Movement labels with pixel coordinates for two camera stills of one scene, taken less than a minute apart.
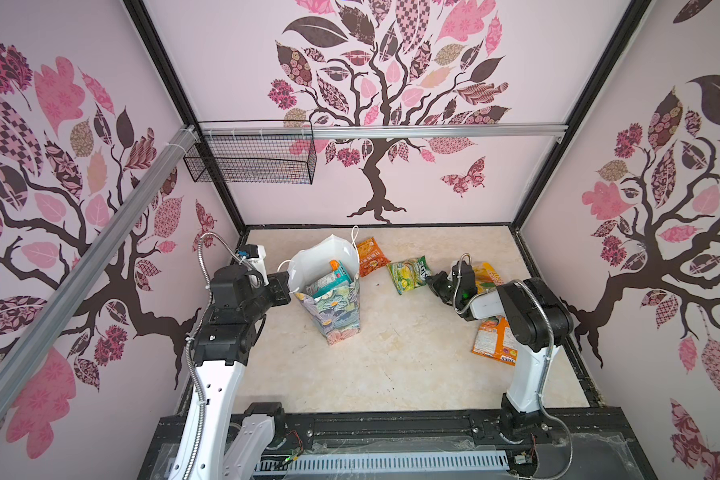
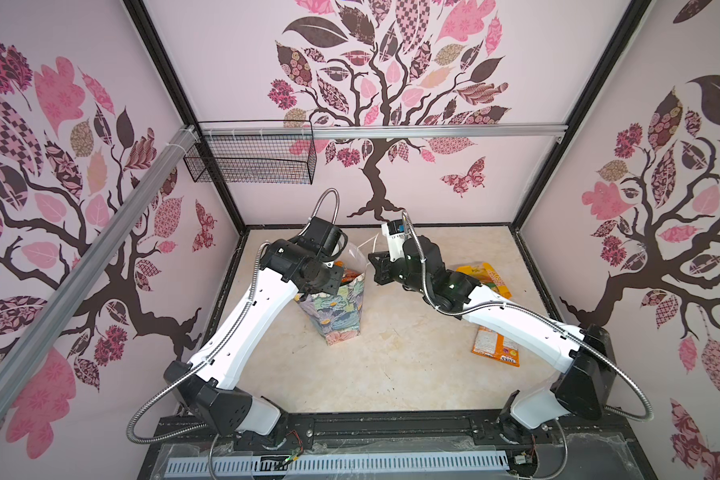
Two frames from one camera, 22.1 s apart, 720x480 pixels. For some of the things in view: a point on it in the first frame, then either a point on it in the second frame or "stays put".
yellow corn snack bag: x=486 y=277 stays put
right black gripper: x=435 y=285 to x=381 y=267
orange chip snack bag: x=371 y=257 to x=349 y=275
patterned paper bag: x=324 y=276 stays put
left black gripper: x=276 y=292 to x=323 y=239
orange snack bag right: x=495 y=339 stays put
